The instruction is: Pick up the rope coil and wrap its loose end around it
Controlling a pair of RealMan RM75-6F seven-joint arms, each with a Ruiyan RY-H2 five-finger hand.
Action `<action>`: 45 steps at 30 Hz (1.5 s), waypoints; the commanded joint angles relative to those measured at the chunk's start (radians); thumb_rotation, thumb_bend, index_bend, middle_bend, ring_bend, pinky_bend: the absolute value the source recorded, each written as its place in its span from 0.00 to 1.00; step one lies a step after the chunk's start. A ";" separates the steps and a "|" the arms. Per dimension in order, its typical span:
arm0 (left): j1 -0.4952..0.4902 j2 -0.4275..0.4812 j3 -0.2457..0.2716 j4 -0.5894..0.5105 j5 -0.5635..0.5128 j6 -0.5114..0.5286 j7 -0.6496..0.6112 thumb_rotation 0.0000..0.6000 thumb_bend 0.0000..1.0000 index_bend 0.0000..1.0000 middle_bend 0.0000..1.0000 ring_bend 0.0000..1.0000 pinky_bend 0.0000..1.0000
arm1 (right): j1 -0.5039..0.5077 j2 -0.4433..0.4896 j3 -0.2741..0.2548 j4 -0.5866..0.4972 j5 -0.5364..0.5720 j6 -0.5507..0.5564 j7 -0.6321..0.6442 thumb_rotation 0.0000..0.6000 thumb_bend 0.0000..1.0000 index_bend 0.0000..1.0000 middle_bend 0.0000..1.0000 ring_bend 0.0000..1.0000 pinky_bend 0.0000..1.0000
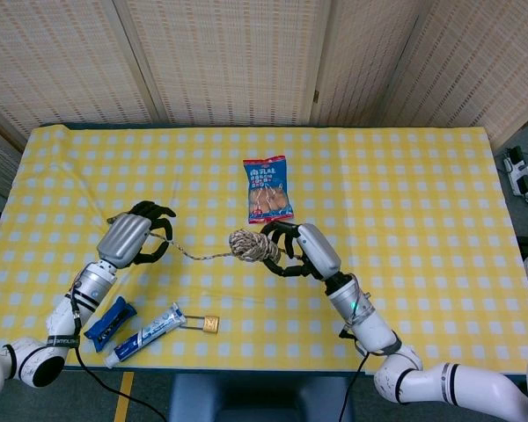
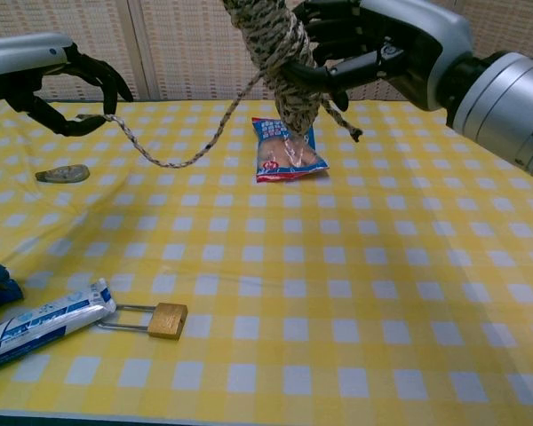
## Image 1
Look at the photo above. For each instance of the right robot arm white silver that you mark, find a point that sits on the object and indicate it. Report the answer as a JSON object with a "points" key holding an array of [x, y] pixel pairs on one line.
{"points": [[369, 325]]}

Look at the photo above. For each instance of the white blue toothpaste tube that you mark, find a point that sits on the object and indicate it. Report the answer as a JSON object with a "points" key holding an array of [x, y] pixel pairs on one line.
{"points": [[145, 336]]}

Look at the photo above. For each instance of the brass padlock long shackle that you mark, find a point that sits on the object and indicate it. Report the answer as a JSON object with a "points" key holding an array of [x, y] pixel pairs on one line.
{"points": [[211, 324]]}

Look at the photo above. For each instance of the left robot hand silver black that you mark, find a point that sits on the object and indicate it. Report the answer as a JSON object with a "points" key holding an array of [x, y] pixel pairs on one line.
{"points": [[123, 239]]}

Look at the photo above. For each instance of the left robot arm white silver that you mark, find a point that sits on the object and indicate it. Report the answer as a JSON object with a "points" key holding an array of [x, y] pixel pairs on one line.
{"points": [[88, 285]]}

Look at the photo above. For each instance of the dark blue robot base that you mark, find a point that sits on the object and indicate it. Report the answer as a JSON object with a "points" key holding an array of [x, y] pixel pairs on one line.
{"points": [[255, 400]]}

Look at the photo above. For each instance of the dark blue pouch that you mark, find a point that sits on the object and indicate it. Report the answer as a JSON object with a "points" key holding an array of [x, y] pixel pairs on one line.
{"points": [[110, 325]]}

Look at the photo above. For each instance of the yellow white checkered tablecloth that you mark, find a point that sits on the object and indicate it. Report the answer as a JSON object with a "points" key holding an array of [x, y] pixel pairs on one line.
{"points": [[400, 220]]}

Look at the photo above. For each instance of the white power strip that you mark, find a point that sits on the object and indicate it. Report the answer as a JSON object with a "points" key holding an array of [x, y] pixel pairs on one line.
{"points": [[518, 173]]}

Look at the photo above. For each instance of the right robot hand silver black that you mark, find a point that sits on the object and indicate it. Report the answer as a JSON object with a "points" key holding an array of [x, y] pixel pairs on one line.
{"points": [[319, 250]]}

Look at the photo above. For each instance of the blue red snack bag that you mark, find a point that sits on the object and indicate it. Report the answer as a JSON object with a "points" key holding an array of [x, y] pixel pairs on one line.
{"points": [[268, 193]]}

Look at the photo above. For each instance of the brass screen hinge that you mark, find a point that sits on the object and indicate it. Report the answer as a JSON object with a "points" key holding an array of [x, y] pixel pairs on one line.
{"points": [[315, 96]]}

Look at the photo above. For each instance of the yellow floor tape strip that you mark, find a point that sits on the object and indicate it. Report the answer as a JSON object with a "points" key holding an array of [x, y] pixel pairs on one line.
{"points": [[124, 397]]}

